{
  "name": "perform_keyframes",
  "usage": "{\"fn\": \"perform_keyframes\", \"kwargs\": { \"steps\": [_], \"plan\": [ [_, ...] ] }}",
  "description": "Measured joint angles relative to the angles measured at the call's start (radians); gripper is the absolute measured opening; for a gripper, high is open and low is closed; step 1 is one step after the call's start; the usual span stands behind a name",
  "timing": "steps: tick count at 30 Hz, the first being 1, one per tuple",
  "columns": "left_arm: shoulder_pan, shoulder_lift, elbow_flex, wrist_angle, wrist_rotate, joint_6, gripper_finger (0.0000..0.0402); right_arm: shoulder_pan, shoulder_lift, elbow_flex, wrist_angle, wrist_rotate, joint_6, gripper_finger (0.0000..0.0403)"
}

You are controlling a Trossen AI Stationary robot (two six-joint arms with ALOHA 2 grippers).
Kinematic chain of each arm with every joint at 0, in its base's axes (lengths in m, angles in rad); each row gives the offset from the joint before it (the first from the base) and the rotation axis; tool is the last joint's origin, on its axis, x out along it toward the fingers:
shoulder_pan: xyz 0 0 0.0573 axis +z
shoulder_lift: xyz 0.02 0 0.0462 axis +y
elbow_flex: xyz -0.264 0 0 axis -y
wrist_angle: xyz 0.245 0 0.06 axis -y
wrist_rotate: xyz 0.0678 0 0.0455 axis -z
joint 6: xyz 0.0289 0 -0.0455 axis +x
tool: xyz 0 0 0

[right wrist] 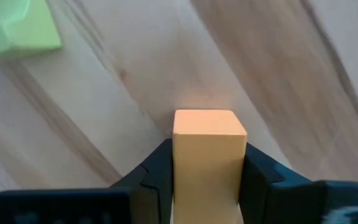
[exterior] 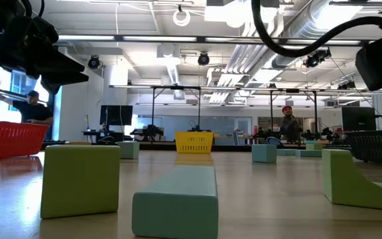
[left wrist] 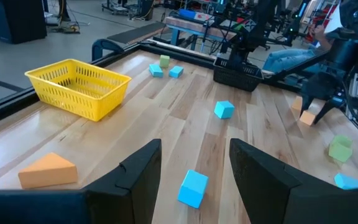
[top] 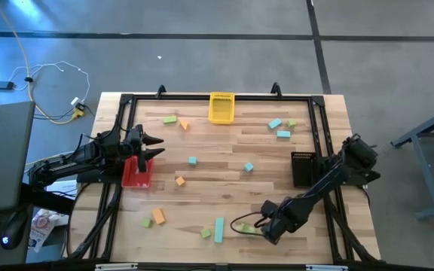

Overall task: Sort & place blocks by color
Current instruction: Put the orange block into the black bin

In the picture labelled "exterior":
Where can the green arch block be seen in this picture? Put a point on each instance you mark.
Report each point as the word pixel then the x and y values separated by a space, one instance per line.
pixel 340 179

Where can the teal rectangular block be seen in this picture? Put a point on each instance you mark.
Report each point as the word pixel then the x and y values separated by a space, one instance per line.
pixel 286 152
pixel 308 153

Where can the black metal table frame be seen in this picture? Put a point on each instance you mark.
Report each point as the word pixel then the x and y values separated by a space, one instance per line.
pixel 230 148

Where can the yellow plastic basket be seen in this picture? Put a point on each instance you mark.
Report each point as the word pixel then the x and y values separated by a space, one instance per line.
pixel 194 142

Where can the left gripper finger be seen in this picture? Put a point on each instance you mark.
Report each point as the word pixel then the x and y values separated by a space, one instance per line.
pixel 65 79
pixel 66 64

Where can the background office desk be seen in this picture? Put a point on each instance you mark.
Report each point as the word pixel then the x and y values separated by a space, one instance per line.
pixel 98 134

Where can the silver ventilation duct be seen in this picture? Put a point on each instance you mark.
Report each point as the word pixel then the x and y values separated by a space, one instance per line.
pixel 305 25

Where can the teal cube block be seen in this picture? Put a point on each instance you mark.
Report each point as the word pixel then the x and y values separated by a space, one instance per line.
pixel 264 153
pixel 128 151

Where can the person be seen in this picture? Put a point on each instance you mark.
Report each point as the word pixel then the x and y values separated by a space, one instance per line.
pixel 33 113
pixel 290 126

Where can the ceiling light strip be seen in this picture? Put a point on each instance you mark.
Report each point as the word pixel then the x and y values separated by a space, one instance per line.
pixel 85 37
pixel 159 38

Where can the black background station frame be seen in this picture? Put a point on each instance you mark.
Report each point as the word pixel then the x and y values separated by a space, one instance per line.
pixel 315 109
pixel 153 106

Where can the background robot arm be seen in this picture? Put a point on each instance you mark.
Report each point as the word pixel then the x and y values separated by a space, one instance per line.
pixel 149 131
pixel 330 134
pixel 197 127

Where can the black computer monitor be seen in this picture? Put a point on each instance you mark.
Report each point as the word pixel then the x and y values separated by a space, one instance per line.
pixel 358 118
pixel 116 115

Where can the red plastic basket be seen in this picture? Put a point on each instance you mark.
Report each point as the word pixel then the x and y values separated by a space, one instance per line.
pixel 5 139

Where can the green cube block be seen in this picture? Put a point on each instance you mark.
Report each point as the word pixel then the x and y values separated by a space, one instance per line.
pixel 80 182
pixel 314 146

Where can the red fire extinguisher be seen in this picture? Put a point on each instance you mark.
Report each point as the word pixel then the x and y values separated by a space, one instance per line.
pixel 255 130

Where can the black ceiling spot lamp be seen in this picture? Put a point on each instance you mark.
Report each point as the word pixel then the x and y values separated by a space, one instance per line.
pixel 93 62
pixel 347 85
pixel 203 58
pixel 317 58

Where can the long teal block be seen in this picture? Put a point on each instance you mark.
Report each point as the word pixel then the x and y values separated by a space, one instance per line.
pixel 177 206

